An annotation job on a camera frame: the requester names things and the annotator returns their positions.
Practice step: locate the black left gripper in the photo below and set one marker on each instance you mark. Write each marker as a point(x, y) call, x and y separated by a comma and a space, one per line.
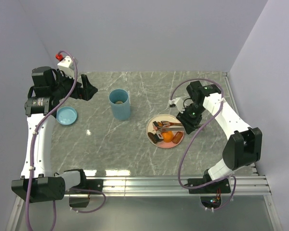
point(85, 93)

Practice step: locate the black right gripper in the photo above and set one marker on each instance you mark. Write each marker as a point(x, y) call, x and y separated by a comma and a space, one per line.
point(190, 124)

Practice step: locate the steel serving tongs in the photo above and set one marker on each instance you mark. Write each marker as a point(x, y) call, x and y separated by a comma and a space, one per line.
point(170, 126)

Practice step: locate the light blue cylindrical container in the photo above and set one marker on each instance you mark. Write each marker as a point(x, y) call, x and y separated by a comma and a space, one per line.
point(123, 111)

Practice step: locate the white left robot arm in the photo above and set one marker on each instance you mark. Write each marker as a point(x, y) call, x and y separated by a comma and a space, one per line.
point(38, 183)

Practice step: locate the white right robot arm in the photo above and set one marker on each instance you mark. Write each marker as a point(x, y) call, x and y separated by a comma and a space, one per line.
point(244, 143)

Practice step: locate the pink round plate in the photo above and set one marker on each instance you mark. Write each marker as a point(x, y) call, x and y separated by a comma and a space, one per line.
point(159, 118)

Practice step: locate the brown grilled meat piece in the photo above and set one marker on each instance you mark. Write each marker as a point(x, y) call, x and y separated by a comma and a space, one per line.
point(177, 137)

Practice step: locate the light blue round lid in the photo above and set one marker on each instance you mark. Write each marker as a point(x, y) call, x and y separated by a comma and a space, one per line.
point(66, 116)

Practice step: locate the sushi roll orange centre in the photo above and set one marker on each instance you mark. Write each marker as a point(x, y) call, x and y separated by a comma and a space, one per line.
point(155, 125)

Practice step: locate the sushi roll red centre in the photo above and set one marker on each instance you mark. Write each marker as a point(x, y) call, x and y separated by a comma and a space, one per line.
point(158, 137)

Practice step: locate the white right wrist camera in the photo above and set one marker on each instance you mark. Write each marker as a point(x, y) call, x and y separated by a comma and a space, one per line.
point(178, 103)

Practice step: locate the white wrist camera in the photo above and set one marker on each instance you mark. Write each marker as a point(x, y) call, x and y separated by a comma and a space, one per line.
point(178, 103)
point(67, 65)

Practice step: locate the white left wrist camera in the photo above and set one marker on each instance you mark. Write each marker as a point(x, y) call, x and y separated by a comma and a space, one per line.
point(67, 65)

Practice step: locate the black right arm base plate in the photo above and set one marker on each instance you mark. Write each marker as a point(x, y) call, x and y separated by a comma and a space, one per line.
point(222, 186)

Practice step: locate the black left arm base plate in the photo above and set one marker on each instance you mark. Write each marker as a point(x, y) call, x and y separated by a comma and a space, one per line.
point(90, 186)

